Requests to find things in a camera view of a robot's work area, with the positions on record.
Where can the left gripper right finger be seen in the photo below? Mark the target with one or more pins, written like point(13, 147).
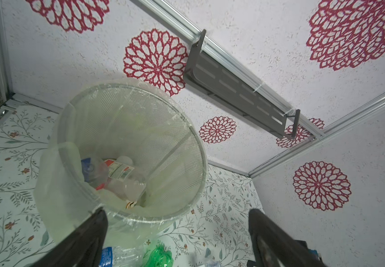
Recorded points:
point(273, 247)

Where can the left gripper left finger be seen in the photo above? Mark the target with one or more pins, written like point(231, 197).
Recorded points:
point(82, 248)

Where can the clear bottle blue label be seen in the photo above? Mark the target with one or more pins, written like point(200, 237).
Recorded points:
point(120, 257)

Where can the clear bottle pale label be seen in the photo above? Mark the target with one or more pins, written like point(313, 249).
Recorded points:
point(113, 201)

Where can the blue bottle red label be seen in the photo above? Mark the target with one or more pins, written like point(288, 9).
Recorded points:
point(95, 172)

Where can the clear bottle red cap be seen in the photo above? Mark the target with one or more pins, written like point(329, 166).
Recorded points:
point(124, 180)

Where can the clear plastic bin liner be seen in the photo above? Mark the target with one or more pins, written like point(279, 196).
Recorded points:
point(65, 187)

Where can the green bottle yellow cap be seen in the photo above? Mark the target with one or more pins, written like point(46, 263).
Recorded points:
point(160, 257)

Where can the grey slotted wall shelf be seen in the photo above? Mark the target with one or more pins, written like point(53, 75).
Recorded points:
point(208, 76)

